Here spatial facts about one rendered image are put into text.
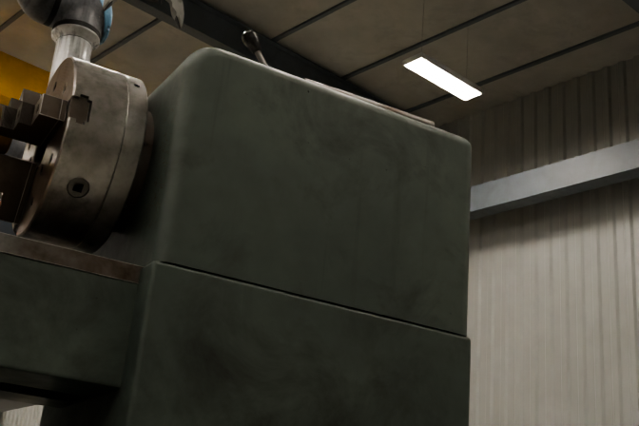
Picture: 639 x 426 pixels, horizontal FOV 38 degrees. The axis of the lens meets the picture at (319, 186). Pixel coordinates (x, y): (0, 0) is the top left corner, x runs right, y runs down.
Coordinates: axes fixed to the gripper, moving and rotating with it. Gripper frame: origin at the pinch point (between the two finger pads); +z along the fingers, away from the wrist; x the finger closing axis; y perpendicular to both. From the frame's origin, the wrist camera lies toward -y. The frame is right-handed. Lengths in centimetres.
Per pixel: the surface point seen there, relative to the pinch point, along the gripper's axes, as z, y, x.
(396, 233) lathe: 40, -16, -49
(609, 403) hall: -139, 886, -675
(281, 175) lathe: 36.2, -21.4, -25.9
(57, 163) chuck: 41.4, -21.6, 9.2
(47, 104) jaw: 32.3, -22.3, 12.5
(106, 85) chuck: 26.1, -20.5, 4.2
